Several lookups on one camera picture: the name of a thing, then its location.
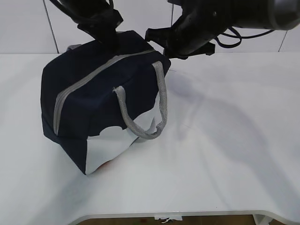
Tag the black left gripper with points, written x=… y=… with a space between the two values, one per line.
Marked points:
x=102 y=27

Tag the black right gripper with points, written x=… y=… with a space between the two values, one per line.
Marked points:
x=187 y=37

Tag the navy blue zip bag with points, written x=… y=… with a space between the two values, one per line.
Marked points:
x=95 y=103

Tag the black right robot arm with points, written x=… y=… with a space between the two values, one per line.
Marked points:
x=204 y=20

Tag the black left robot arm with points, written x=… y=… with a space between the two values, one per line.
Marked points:
x=80 y=10

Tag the white torn paper scrap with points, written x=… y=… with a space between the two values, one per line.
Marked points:
x=168 y=219

